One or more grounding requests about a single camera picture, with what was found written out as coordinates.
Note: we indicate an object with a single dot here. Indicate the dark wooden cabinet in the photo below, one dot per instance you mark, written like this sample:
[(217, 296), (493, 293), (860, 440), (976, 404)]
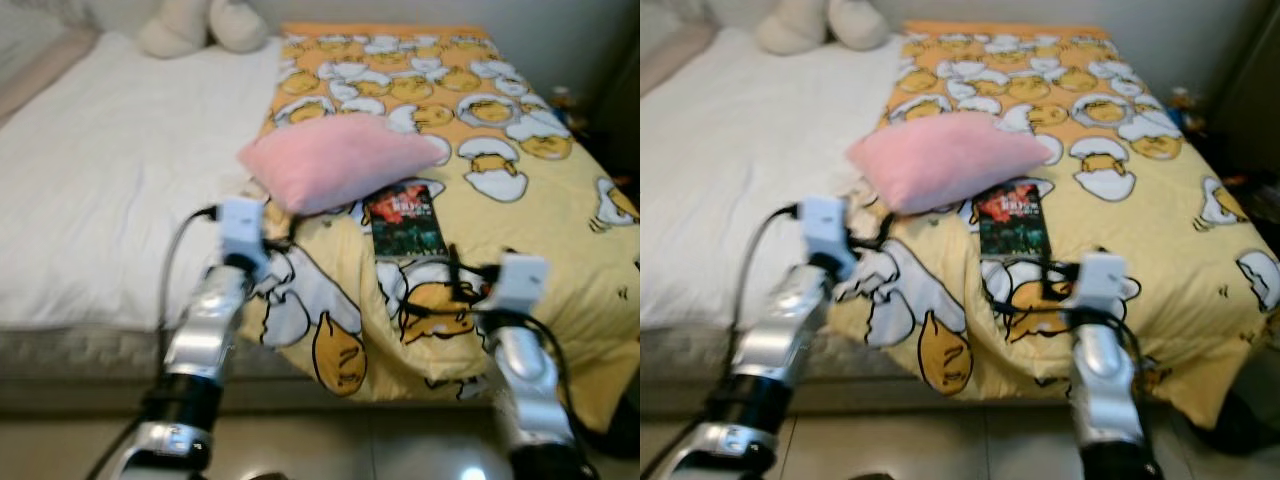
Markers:
[(1250, 100), (615, 120)]

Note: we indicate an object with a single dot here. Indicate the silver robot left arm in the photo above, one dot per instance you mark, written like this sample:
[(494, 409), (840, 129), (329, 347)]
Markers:
[(205, 330), (780, 335)]

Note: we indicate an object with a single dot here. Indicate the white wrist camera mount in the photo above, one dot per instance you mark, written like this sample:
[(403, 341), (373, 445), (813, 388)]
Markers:
[(825, 225), (520, 280), (1097, 280), (240, 225)]

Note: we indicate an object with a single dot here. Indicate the pink fluffy pillow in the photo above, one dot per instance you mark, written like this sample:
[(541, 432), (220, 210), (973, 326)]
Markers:
[(940, 160), (330, 160)]

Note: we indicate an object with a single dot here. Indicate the white bed sheet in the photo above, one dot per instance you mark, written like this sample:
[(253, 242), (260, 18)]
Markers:
[(740, 180), (110, 180)]

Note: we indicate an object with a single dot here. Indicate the blue and orange toy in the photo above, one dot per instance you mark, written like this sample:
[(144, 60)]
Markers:
[(1185, 105), (563, 105)]

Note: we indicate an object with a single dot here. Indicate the beige long cushion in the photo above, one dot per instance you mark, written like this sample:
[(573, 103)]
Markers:
[(40, 70), (670, 55)]

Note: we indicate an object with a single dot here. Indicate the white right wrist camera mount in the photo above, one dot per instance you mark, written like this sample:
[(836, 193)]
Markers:
[(520, 280), (1097, 280)]

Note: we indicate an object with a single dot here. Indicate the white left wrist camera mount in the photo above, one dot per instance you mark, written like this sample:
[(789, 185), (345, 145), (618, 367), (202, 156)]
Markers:
[(825, 225), (240, 225)]

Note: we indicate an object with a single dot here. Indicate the white plush toy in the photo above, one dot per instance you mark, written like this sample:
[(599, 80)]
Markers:
[(175, 25), (800, 22)]

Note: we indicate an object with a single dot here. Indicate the yellow egg cartoon blanket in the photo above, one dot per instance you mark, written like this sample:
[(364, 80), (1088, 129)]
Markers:
[(520, 230), (1150, 230)]

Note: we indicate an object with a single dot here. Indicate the dark red green book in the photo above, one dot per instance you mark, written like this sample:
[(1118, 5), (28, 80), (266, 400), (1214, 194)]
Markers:
[(1012, 225), (405, 225)]

